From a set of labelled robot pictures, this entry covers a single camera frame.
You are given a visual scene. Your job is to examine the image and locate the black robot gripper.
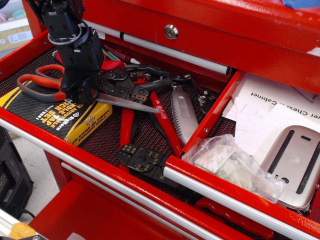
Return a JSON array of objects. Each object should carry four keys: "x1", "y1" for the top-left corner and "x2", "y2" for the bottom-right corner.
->
[{"x1": 53, "y1": 27, "x2": 104, "y2": 105}]

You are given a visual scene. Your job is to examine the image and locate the orange grey handled scissors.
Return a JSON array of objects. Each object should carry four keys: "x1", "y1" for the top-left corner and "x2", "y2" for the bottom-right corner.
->
[{"x1": 17, "y1": 64, "x2": 160, "y2": 114}]

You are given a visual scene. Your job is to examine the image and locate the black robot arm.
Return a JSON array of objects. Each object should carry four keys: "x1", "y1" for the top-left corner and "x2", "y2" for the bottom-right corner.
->
[{"x1": 28, "y1": 0, "x2": 104, "y2": 105}]

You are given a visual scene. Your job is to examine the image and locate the large open red drawer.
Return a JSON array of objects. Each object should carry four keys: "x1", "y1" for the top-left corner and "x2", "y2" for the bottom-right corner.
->
[{"x1": 0, "y1": 29, "x2": 253, "y2": 240}]

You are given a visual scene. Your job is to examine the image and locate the black red drawer liner mat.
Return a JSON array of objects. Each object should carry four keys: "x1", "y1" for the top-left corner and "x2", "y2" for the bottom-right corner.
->
[{"x1": 0, "y1": 47, "x2": 236, "y2": 201}]

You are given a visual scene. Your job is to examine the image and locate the red lower drawer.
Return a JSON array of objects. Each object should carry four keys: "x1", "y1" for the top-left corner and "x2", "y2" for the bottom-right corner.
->
[{"x1": 30, "y1": 179, "x2": 186, "y2": 240}]

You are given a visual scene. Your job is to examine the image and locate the small open red drawer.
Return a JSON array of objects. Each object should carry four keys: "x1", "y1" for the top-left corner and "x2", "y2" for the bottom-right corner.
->
[{"x1": 163, "y1": 71, "x2": 320, "y2": 240}]

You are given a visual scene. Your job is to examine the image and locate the yellow black tap wrench box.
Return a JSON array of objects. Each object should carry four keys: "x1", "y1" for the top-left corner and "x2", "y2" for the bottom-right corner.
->
[{"x1": 0, "y1": 87, "x2": 113, "y2": 146}]

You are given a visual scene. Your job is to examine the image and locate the red black ratchet crimping tool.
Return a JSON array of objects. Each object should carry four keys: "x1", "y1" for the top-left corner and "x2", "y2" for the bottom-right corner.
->
[{"x1": 56, "y1": 50, "x2": 149, "y2": 107}]

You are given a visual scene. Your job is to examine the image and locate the red marker pen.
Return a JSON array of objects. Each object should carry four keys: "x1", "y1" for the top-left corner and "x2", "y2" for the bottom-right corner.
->
[{"x1": 103, "y1": 44, "x2": 140, "y2": 64}]

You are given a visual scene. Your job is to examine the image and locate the grey black pliers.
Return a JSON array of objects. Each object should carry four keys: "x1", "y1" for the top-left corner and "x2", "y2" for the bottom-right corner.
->
[{"x1": 124, "y1": 63, "x2": 192, "y2": 92}]

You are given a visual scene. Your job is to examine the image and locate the silver cabinet lock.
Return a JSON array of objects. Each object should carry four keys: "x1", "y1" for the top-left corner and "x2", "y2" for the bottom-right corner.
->
[{"x1": 164, "y1": 24, "x2": 179, "y2": 40}]

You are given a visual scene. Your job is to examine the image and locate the black device on floor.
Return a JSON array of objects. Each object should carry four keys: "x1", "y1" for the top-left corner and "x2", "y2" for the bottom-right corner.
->
[{"x1": 0, "y1": 127, "x2": 34, "y2": 219}]

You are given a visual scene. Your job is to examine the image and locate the red tool chest cabinet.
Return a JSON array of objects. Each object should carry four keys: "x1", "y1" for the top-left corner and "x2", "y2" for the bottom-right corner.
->
[{"x1": 21, "y1": 0, "x2": 320, "y2": 240}]

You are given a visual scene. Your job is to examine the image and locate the clear plastic bag of parts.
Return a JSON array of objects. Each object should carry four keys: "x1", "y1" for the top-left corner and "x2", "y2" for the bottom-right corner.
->
[{"x1": 182, "y1": 134, "x2": 286, "y2": 204}]

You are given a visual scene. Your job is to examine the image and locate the white cabinet manual paper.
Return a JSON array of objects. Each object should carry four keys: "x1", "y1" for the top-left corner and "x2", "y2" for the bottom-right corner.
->
[{"x1": 222, "y1": 73, "x2": 320, "y2": 163}]

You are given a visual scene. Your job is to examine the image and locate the red handled wire crimper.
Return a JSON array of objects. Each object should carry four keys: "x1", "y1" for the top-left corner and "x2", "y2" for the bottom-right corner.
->
[{"x1": 116, "y1": 89, "x2": 183, "y2": 180}]

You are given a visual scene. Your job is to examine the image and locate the silver wireless mouse upside down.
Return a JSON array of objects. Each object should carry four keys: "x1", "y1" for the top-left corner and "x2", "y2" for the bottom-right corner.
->
[{"x1": 261, "y1": 125, "x2": 320, "y2": 211}]

